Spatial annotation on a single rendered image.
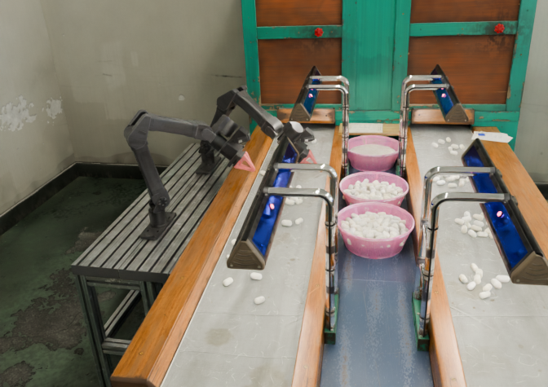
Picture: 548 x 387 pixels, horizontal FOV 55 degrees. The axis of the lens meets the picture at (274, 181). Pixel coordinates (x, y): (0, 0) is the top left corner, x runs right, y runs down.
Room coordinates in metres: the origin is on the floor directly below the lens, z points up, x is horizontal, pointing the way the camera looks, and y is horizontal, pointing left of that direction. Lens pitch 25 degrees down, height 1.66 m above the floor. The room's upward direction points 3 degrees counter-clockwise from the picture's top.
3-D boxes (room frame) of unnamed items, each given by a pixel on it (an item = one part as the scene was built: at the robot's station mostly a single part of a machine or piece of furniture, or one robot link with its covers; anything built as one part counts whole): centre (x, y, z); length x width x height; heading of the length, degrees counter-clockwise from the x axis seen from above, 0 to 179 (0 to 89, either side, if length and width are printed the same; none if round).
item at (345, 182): (1.86, -0.39, 0.72); 0.27 x 0.27 x 0.10
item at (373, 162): (2.30, -0.47, 0.72); 0.27 x 0.27 x 0.10
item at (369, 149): (2.30, -0.47, 0.71); 0.22 x 0.22 x 0.06
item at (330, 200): (1.21, -0.07, 0.90); 0.20 x 0.19 x 0.45; 170
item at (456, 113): (2.08, -0.71, 1.08); 0.62 x 0.08 x 0.07; 170
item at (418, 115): (2.50, -0.85, 0.83); 0.30 x 0.06 x 0.07; 80
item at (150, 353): (1.80, 0.18, 0.67); 1.81 x 0.12 x 0.19; 170
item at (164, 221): (1.80, 0.45, 0.71); 0.20 x 0.07 x 0.08; 167
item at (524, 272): (1.12, -0.54, 1.08); 0.62 x 0.08 x 0.07; 170
